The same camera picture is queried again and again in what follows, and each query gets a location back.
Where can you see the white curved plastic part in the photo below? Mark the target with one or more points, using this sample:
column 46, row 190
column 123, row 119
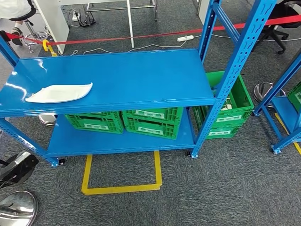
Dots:
column 61, row 93

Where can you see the blue metal shelf rack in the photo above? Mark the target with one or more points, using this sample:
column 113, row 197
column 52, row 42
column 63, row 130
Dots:
column 118, row 81
column 284, row 112

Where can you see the yellow floor tape square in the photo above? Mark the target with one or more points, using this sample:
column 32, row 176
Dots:
column 122, row 189

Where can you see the white power strip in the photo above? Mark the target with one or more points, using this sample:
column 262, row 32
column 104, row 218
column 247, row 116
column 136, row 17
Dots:
column 185, row 38
column 75, row 16

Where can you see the white desk panel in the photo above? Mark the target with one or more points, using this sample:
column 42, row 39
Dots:
column 203, row 12

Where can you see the open green plastic crate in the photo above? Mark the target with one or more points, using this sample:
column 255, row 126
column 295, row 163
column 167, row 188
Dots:
column 247, row 113

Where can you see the yellow hook-shaped fitting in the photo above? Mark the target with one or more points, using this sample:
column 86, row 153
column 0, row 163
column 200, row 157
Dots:
column 44, row 45

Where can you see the white desk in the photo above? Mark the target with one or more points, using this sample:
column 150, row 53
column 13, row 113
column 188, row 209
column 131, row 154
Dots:
column 53, row 21

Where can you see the yellow floor tape line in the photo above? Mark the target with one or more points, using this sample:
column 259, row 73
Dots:
column 282, row 124

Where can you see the black stool chrome base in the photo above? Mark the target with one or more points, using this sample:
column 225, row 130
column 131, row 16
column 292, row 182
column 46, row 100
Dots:
column 26, row 16

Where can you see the red barrier tape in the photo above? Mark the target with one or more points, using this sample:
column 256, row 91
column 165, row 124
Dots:
column 282, row 21

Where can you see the black office chair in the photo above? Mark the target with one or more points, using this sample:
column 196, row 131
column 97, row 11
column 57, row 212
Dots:
column 287, row 12

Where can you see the person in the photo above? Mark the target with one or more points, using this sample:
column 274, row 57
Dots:
column 13, row 7

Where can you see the steel frame table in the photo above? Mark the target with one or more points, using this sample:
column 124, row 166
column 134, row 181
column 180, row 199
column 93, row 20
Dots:
column 155, row 11

